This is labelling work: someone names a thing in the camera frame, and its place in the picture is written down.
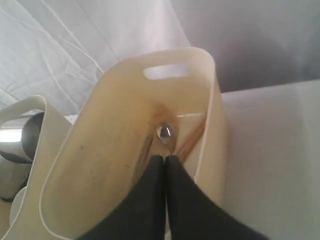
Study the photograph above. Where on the wooden chopstick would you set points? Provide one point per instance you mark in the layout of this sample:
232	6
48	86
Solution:
192	140
177	152

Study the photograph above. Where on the cream bin with circle mark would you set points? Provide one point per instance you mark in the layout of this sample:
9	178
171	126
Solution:
55	127

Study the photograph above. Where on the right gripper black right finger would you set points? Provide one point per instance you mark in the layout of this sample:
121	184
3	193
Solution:
193	216

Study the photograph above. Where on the white ceramic bowl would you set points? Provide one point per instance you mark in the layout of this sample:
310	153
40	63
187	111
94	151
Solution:
16	206

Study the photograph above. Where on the steel mug with wire handle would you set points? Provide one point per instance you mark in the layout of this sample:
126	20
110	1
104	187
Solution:
13	177

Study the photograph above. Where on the steel mug with round handle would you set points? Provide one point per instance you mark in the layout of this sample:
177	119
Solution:
19	138

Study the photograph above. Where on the cream bin with triangle mark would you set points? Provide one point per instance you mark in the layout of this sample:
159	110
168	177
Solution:
109	144

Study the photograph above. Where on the small steel spoon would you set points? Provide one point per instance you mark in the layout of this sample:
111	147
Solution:
165	134

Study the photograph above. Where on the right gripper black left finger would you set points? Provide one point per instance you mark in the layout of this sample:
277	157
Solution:
142	213

